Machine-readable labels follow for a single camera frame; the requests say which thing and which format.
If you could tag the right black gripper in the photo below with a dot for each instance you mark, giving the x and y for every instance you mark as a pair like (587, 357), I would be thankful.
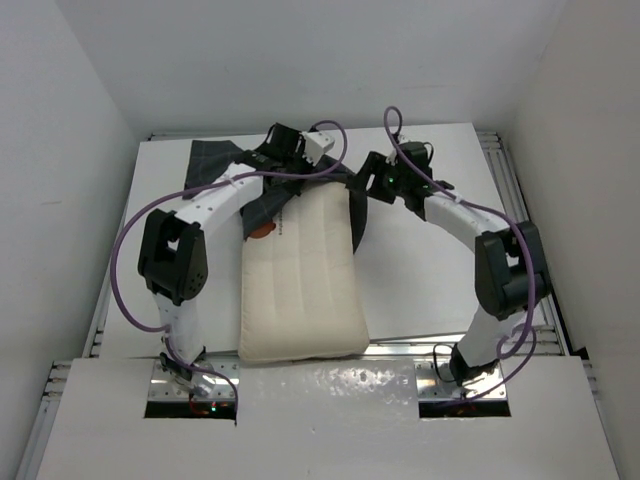
(377, 164)

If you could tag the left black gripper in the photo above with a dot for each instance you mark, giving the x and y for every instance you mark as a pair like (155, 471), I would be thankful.
(307, 165)

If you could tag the dark plaid pillowcase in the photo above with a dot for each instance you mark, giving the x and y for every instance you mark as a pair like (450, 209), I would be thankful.
(208, 160)

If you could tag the cream pillow with bear print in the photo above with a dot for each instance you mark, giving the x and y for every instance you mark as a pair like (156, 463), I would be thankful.
(299, 296)

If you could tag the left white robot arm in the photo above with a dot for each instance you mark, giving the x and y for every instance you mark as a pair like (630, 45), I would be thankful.
(173, 254)

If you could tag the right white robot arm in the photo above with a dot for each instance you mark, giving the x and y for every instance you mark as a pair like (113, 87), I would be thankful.
(510, 270)

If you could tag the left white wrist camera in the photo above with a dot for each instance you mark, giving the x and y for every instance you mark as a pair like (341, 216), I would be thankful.
(316, 145)

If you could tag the aluminium frame rails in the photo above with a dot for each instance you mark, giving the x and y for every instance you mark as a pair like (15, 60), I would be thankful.
(415, 281)

